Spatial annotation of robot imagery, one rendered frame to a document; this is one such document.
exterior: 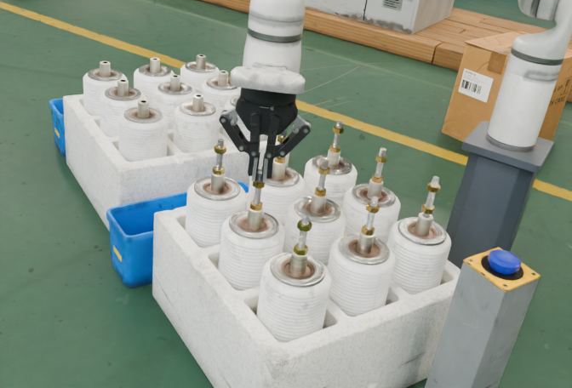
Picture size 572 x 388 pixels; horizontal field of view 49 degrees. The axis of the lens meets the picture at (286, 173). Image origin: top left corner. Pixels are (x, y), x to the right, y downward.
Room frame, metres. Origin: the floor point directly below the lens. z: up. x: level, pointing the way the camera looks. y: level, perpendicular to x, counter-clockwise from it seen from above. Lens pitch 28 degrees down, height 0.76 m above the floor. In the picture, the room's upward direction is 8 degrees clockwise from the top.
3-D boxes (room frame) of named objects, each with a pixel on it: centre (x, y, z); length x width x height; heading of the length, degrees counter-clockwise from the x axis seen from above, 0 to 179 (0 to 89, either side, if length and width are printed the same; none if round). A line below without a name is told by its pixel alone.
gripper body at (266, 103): (0.79, 0.04, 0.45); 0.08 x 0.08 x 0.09
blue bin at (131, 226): (1.03, 0.18, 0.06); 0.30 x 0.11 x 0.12; 127
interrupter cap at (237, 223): (0.79, 0.04, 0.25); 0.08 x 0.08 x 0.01
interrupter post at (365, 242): (0.76, -0.13, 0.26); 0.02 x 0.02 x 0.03
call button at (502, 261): (0.67, -0.29, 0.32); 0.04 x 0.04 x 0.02
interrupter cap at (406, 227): (0.83, -0.22, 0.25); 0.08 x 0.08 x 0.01
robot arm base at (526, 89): (1.13, -0.42, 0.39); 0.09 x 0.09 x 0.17; 62
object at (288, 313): (0.69, -0.03, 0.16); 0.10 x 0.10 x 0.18
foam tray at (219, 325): (0.86, -0.06, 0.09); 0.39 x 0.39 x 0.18; 37
